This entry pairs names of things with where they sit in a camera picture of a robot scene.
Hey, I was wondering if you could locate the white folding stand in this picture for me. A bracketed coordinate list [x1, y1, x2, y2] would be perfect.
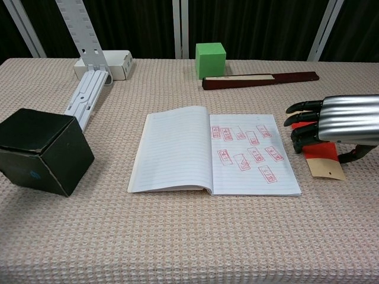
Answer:
[54, 0, 110, 133]

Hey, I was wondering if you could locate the black pleated curtain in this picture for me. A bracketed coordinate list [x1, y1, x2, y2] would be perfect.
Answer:
[0, 0, 379, 63]

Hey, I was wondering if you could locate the white slanted partition post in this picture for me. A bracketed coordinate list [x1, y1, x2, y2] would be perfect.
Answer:
[307, 0, 346, 62]
[2, 0, 47, 59]

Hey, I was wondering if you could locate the yellow cream lined notebook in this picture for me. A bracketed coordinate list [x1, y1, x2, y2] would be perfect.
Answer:
[127, 105, 302, 196]

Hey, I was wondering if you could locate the dark red folded fan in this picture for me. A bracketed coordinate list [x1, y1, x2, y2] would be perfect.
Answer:
[201, 71, 320, 91]

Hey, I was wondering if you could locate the beige waffle tablecloth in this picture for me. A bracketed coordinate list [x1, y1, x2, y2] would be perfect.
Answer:
[0, 57, 379, 284]

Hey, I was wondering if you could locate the white upright partition post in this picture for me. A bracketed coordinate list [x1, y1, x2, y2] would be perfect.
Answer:
[172, 0, 190, 59]

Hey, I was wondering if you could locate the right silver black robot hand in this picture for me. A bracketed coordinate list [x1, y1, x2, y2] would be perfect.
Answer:
[283, 94, 379, 163]

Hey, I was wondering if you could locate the black cardboard box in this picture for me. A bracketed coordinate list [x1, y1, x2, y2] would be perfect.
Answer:
[0, 108, 96, 198]

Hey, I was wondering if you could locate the green cube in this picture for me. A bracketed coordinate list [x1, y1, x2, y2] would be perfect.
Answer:
[195, 42, 227, 80]

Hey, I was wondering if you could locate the small white box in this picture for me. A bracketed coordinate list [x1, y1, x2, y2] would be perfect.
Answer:
[73, 49, 134, 81]

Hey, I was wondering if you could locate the red and tan bookmark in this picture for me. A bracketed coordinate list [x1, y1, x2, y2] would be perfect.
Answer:
[290, 121, 346, 181]

